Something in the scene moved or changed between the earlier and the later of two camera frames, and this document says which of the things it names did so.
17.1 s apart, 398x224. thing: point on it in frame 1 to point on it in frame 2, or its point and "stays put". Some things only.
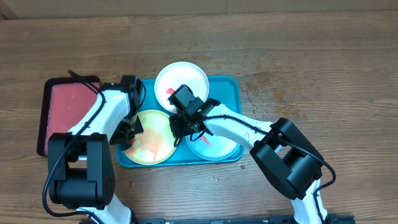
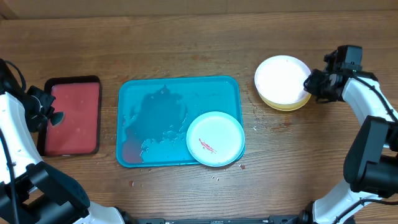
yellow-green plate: [156, 144] to [286, 106]
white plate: [176, 74] to [280, 79]
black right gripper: [175, 128] to [319, 86]
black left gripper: [137, 127] to [48, 99]
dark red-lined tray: [64, 101] stays put
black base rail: [329, 219] stays put
